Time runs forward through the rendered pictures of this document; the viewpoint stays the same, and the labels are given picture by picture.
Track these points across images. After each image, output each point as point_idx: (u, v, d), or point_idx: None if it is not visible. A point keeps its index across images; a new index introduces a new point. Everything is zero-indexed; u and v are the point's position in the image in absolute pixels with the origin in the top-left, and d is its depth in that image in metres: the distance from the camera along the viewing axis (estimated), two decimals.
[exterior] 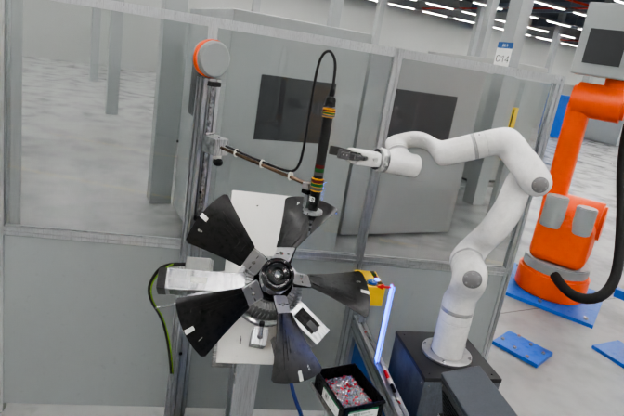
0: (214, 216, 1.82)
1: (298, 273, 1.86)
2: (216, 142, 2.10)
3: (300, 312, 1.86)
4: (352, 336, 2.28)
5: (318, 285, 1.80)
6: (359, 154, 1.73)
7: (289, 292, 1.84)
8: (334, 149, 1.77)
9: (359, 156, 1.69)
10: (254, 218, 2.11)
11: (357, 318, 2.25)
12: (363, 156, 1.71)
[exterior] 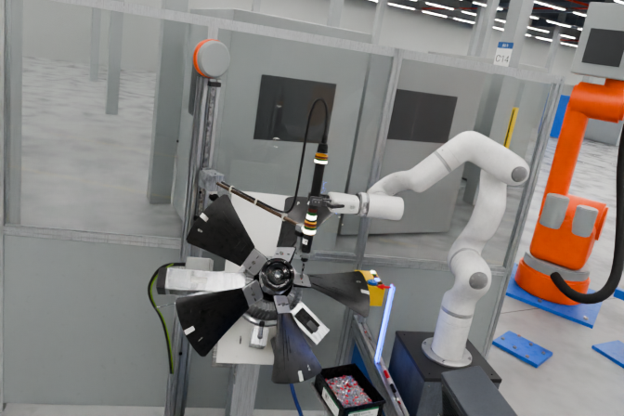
0: (214, 216, 1.82)
1: (298, 273, 1.86)
2: (212, 178, 2.14)
3: (300, 312, 1.86)
4: (352, 336, 2.28)
5: (318, 285, 1.80)
6: (336, 201, 1.73)
7: (289, 292, 1.84)
8: None
9: (331, 203, 1.71)
10: (254, 218, 2.11)
11: (357, 318, 2.25)
12: (338, 203, 1.72)
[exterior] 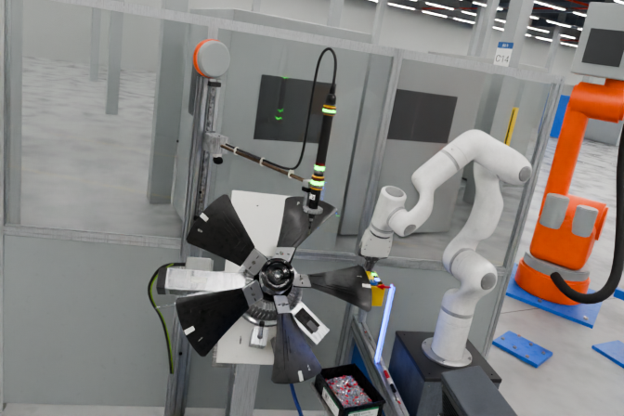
0: (214, 216, 1.82)
1: (298, 274, 1.86)
2: (216, 140, 2.10)
3: (300, 312, 1.86)
4: (352, 336, 2.28)
5: (318, 284, 1.80)
6: (383, 252, 1.76)
7: (289, 292, 1.84)
8: (369, 266, 1.80)
9: (383, 257, 1.78)
10: (254, 218, 2.11)
11: (357, 318, 2.25)
12: (384, 251, 1.76)
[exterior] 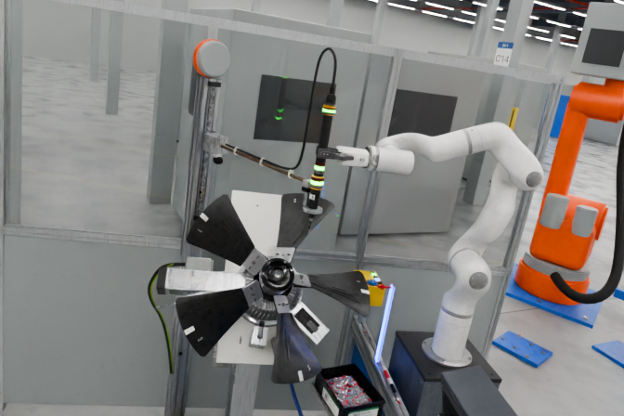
0: None
1: (288, 303, 1.81)
2: (216, 140, 2.10)
3: (300, 312, 1.86)
4: (352, 336, 2.28)
5: (282, 320, 1.72)
6: (345, 154, 1.69)
7: (267, 300, 1.81)
8: None
9: (340, 155, 1.67)
10: (254, 218, 2.11)
11: (357, 318, 2.25)
12: (347, 155, 1.68)
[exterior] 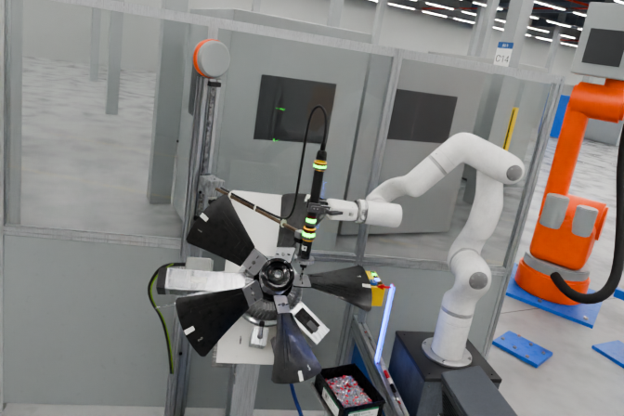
0: None
1: (288, 303, 1.81)
2: (212, 184, 2.14)
3: (300, 312, 1.86)
4: (352, 336, 2.28)
5: (282, 320, 1.72)
6: (335, 209, 1.74)
7: (267, 300, 1.81)
8: None
9: (330, 210, 1.71)
10: (254, 218, 2.11)
11: (357, 318, 2.25)
12: (336, 210, 1.73)
